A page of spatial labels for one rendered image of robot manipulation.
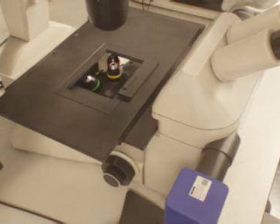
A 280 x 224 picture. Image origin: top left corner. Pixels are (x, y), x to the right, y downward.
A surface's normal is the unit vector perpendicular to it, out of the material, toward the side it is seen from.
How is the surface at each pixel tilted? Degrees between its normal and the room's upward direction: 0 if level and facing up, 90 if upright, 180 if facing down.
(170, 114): 86
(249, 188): 0
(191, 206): 0
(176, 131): 90
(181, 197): 0
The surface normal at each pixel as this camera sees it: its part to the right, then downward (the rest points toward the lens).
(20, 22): -0.49, 0.64
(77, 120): -0.04, -0.69
